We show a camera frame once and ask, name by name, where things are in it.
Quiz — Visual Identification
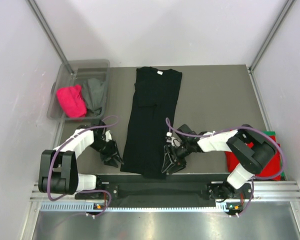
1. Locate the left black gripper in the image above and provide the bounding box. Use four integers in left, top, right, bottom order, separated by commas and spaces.
89, 138, 124, 168

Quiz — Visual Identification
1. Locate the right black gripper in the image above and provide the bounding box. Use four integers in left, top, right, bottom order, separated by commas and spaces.
162, 140, 193, 175

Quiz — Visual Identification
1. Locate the black t shirt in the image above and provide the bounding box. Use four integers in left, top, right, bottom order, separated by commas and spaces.
120, 66, 183, 179

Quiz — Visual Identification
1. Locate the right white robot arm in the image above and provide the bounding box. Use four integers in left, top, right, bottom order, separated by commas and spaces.
161, 124, 278, 200

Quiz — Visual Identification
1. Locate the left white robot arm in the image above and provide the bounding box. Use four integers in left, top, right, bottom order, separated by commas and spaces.
38, 120, 124, 201

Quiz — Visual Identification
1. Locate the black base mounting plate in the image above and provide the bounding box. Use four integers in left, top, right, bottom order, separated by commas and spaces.
74, 173, 253, 201

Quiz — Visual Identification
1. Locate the grey t shirt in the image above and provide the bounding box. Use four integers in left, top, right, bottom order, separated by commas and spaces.
81, 78, 107, 118

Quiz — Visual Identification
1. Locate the pink t shirt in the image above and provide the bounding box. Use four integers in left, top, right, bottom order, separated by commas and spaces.
56, 84, 87, 118

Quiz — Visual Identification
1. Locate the grey plastic bin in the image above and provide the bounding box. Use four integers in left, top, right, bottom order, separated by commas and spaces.
47, 59, 111, 122

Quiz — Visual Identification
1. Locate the red folded t shirt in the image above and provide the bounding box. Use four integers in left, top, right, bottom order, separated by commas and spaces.
225, 133, 280, 181

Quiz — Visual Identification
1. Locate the green folded t shirt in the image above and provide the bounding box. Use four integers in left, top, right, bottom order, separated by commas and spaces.
260, 131, 283, 177

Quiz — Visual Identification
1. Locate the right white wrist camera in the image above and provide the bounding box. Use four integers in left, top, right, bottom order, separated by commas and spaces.
166, 131, 181, 147

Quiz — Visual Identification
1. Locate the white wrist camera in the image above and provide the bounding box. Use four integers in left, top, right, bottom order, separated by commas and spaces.
101, 130, 113, 142
166, 131, 181, 147

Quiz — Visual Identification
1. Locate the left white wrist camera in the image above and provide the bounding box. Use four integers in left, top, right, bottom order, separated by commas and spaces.
101, 130, 113, 142

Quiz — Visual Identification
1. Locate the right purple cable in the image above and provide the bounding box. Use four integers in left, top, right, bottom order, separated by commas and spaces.
165, 117, 287, 217

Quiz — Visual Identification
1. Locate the purple cable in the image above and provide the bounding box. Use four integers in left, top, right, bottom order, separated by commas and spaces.
47, 115, 121, 217
165, 117, 287, 217

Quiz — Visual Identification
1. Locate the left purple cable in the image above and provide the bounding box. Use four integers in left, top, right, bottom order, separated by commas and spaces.
47, 115, 121, 217

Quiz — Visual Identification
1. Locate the grey slotted cable duct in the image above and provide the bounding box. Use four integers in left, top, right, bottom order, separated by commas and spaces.
40, 201, 240, 213

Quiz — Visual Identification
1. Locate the left aluminium frame post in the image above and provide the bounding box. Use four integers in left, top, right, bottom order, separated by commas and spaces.
26, 0, 74, 74

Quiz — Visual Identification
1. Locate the aluminium frame post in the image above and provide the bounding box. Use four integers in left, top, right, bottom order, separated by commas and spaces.
248, 0, 296, 73
26, 0, 74, 74

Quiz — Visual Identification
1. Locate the right aluminium frame post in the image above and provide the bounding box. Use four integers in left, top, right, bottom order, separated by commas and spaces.
248, 0, 296, 73

